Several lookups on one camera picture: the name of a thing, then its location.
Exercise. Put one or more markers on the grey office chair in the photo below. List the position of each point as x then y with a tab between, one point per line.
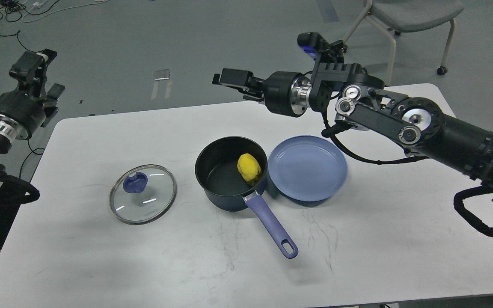
395	17

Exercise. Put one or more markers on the dark blue saucepan purple handle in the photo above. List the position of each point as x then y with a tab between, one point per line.
217	172

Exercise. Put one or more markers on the glass pot lid purple knob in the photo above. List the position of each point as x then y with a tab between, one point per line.
143	194

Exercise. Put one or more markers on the blue round plate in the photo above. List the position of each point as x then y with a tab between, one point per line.
306	169

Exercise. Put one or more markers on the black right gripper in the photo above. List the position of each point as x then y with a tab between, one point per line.
285	93

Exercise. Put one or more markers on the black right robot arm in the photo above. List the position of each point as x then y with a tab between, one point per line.
416	124

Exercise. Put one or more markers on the silver floor plate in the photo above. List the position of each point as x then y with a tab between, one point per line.
160	75

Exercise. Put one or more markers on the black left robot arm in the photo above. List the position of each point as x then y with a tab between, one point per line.
13	189

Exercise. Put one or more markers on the yellow toy potato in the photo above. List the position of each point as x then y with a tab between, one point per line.
249	168

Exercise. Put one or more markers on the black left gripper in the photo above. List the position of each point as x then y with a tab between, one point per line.
25	105

